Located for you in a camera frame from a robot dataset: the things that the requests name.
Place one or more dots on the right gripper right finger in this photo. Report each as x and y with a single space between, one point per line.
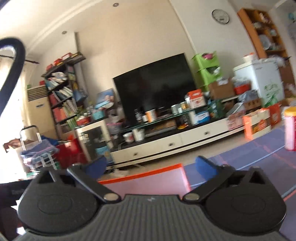
238 201

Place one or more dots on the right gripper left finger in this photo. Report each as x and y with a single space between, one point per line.
63 201

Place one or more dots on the trolley cart with cloths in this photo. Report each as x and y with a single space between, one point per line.
40 155

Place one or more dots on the red shopping bag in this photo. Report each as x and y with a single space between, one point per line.
70 153

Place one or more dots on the white glass-door cabinet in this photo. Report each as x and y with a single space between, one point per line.
95 140

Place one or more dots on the orange cardboard box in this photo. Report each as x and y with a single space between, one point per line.
170 180

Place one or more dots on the orange white carton box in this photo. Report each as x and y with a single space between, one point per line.
257 123

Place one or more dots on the white floor air conditioner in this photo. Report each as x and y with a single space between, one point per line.
39 111

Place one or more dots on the white TV stand cabinet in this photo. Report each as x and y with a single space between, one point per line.
179 142

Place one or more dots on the red yellow-lid canister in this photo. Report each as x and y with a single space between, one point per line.
290 128

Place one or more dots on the brown cardboard box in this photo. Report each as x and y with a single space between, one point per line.
221 89

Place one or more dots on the dark tall bookshelf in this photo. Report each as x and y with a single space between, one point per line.
66 97

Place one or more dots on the white chest freezer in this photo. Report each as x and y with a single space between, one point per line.
264 76

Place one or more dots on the green stacked storage bins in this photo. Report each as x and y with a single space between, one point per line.
208 70

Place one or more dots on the black flat television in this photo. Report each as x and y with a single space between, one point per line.
160 84

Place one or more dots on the wooden display shelf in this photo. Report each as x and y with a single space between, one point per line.
263 33

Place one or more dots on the round wall clock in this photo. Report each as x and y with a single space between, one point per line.
220 16

